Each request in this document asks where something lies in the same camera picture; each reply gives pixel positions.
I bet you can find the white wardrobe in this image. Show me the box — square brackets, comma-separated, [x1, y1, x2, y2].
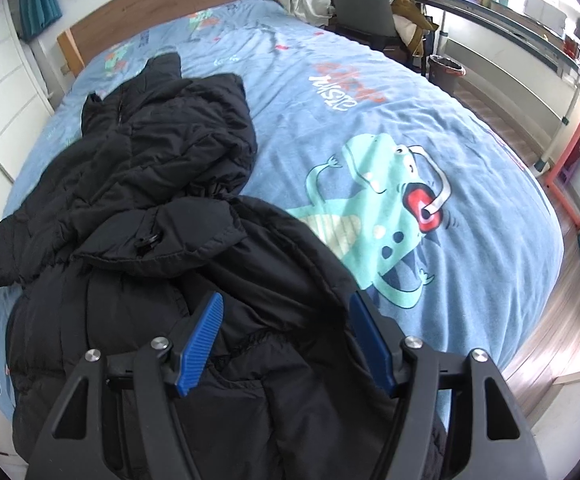
[0, 0, 56, 221]

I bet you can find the white clothes pile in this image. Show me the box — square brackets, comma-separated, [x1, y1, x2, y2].
[276, 0, 335, 26]

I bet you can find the grey office chair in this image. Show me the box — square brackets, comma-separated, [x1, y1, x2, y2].
[327, 0, 411, 53]

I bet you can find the long grey desk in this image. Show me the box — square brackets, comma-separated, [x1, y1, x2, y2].
[402, 0, 580, 86]

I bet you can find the blue dinosaur print bed sheet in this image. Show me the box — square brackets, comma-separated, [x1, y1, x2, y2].
[0, 0, 565, 411]

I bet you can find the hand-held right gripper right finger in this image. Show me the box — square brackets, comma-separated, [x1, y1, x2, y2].
[348, 290, 545, 480]

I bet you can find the teal curtain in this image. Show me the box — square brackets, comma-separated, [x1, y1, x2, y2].
[17, 0, 63, 41]

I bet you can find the dark trash bin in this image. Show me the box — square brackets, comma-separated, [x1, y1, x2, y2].
[427, 54, 466, 93]

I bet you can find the wooden headboard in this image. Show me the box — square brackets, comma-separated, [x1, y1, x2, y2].
[56, 0, 273, 78]

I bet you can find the mustard yellow garment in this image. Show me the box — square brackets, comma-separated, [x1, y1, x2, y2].
[392, 0, 440, 56]

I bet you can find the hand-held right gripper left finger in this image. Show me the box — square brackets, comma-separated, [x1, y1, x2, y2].
[25, 291, 225, 480]

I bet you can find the black puffer jacket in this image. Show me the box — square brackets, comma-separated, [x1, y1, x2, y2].
[0, 52, 450, 480]

